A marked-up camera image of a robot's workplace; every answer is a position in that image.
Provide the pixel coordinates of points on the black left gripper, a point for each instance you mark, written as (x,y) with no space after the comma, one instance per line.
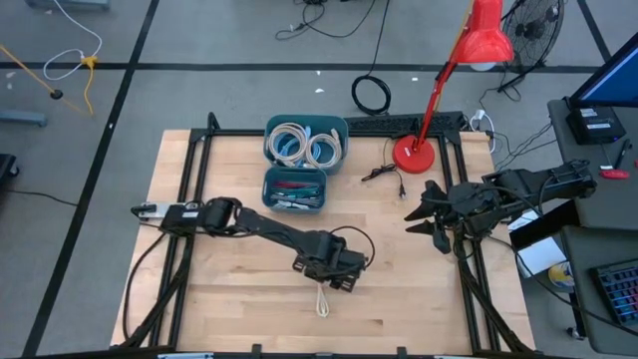
(334,256)

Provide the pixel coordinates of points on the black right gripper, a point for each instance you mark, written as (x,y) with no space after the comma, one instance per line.
(471,207)

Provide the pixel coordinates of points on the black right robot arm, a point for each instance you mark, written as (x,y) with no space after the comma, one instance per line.
(538,182)

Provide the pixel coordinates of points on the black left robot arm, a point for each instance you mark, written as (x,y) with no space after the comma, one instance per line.
(269,227)

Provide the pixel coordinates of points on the small teal plastic bin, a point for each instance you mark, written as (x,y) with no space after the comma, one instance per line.
(266,209)

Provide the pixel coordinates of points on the black keyboard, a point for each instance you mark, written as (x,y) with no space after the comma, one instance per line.
(399,123)

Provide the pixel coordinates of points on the white paper sheet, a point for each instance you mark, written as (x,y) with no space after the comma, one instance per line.
(541,254)

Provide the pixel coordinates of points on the round yellow blue object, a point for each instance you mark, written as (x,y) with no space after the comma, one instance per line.
(562,276)

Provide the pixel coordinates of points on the dark grey desk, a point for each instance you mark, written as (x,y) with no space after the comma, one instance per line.
(583,249)

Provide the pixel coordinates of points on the large teal plastic bin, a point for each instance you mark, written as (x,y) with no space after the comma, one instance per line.
(271,119)

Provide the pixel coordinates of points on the small red object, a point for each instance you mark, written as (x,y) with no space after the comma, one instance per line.
(614,174)

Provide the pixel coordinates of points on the red desk lamp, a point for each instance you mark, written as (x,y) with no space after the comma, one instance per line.
(478,40)

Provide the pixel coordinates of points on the black box with labels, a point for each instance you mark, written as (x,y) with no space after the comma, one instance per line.
(595,124)

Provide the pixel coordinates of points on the colourful backlit keyboard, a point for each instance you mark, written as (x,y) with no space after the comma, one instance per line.
(618,294)

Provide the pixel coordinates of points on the black pen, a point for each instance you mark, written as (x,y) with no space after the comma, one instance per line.
(623,152)

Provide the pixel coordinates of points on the black floor fan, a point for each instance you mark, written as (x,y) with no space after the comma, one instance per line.
(533,30)

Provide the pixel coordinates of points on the blue screen monitor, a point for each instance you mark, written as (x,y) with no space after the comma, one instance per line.
(608,80)

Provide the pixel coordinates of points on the black aluminium table frame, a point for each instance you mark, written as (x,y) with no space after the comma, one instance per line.
(229,132)

